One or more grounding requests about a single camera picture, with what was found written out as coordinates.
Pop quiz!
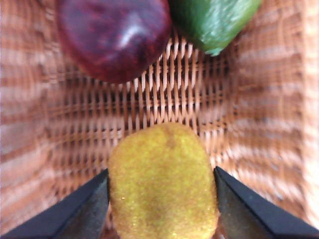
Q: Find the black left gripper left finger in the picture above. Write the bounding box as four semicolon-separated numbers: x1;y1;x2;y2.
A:
0;168;111;239

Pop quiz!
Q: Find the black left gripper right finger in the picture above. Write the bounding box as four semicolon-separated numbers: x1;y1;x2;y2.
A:
213;166;319;239

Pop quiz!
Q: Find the brown kiwi fruit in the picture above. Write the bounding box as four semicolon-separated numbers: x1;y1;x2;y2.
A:
107;121;221;239

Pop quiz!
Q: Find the brown wicker basket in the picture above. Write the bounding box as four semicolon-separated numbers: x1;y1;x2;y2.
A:
0;0;319;239

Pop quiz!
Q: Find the dark purple plum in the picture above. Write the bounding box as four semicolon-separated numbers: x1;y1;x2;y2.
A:
57;0;173;84

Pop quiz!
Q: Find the green avocado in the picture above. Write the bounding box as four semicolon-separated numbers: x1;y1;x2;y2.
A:
169;0;264;56

